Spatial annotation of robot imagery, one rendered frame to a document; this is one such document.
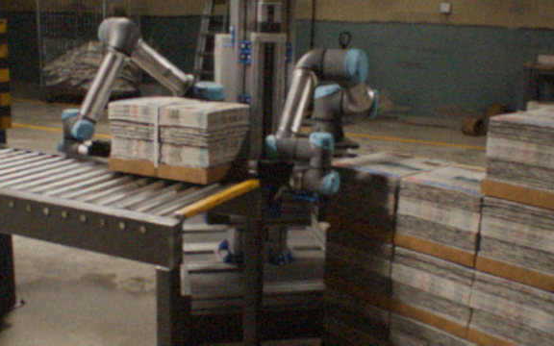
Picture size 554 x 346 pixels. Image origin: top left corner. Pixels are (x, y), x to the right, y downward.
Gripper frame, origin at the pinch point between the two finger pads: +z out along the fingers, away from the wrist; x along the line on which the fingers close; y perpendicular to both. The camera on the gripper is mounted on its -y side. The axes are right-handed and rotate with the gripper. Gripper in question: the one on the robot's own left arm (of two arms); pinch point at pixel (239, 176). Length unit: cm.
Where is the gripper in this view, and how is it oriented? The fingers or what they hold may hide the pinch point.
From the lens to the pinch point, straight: 231.4
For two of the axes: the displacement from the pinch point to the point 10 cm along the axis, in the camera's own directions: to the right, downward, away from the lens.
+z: -9.0, -1.2, 4.2
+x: -4.3, 1.9, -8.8
